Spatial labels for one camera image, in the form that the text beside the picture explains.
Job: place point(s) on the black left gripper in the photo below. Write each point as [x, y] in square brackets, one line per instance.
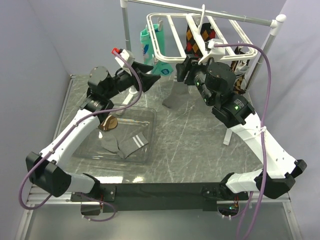
[146, 80]

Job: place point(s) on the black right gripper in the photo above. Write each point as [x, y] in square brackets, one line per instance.
[182, 69]

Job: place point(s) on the white clip sock hanger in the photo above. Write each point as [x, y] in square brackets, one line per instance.
[194, 21]

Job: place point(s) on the brown argyle sock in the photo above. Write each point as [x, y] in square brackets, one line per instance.
[110, 123]
[237, 87]

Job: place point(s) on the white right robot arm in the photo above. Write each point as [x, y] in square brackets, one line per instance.
[215, 82]

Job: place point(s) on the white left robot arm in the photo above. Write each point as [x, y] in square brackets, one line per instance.
[46, 169]

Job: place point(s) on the teal patterned sock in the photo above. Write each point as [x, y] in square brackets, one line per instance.
[161, 68]
[147, 47]

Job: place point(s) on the red yellow argyle sock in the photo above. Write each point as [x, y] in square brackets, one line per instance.
[191, 45]

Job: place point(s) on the clear plastic bin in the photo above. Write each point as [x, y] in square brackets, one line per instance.
[132, 121]

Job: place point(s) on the brown argyle hanging sock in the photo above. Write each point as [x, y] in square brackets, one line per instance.
[237, 87]

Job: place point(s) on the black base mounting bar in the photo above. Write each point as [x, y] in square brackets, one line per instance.
[164, 196]

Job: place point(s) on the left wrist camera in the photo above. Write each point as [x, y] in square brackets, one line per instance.
[125, 55]

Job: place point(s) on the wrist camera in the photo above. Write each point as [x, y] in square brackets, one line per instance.
[125, 55]
[212, 49]

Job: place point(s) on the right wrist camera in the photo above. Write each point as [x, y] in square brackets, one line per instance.
[212, 49]

